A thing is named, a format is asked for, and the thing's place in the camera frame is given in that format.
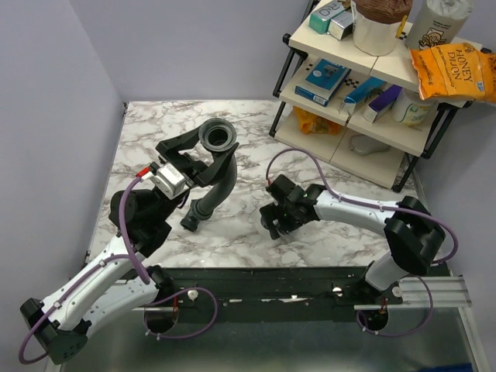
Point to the silver small box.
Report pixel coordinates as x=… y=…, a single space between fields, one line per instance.
x=341 y=26

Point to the white tub brown lid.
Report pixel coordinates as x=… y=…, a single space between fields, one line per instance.
x=376 y=24

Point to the aluminium frame rail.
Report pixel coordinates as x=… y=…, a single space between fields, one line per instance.
x=428 y=292

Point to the white round container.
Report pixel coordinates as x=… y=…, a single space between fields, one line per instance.
x=410 y=109

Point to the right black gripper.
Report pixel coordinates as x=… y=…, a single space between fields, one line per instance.
x=271 y=211

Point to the grey cylindrical canister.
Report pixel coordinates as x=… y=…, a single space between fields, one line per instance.
x=438 y=22

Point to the orange honey dijon chip bag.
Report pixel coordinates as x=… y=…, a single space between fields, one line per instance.
x=455 y=71

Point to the orange snack bag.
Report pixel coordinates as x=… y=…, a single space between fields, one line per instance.
x=310 y=123

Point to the purple white carton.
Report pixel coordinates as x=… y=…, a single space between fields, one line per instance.
x=381 y=104

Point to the teal green box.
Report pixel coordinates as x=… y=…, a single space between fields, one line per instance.
x=320 y=18

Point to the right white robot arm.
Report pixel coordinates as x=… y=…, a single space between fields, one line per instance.
x=413 y=238

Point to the cream tiered shelf rack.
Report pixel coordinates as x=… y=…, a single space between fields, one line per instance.
x=385 y=129

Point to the blue white carton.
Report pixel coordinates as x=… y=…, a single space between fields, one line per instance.
x=360 y=94

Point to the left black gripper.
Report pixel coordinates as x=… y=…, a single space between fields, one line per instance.
x=196 y=170

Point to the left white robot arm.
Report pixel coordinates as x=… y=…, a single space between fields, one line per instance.
x=116 y=280

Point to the blue product box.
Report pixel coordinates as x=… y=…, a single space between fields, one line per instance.
x=322 y=80

